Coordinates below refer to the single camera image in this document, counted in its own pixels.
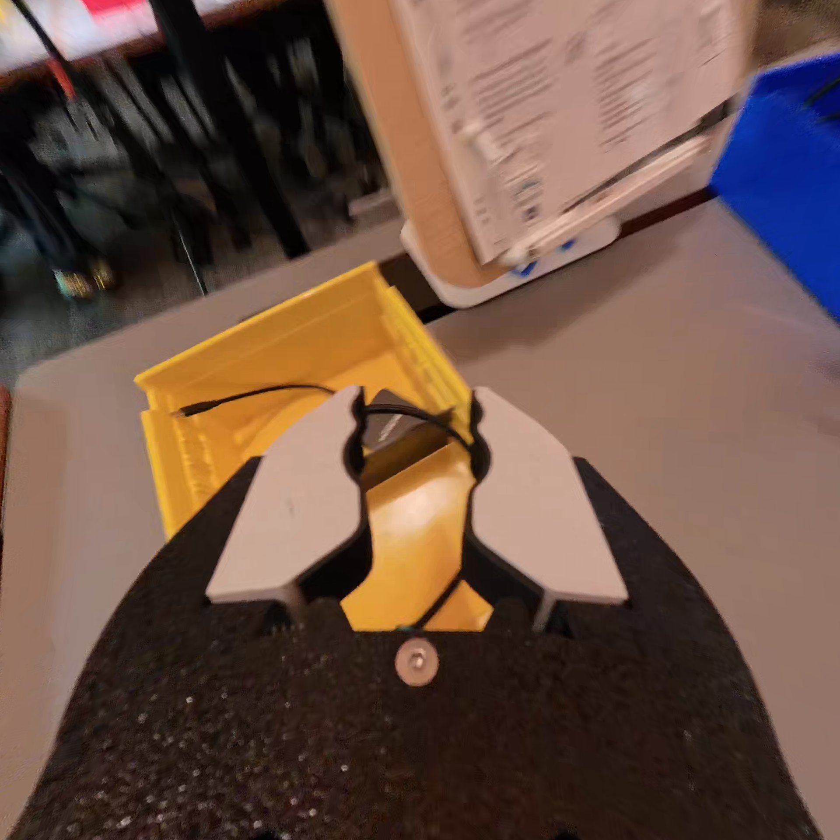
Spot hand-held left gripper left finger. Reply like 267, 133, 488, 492
205, 384, 375, 618

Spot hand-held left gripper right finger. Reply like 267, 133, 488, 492
459, 386, 631, 632

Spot thin black usb cable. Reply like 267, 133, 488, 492
172, 384, 476, 630

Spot yellow plastic bin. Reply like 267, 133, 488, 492
134, 261, 496, 632

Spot blue plastic bin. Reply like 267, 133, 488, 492
712, 52, 840, 322

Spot white printed paper sheets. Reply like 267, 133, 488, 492
394, 0, 749, 263

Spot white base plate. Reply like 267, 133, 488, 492
400, 217, 621, 309

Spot black and red cable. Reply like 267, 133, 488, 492
10, 0, 83, 106

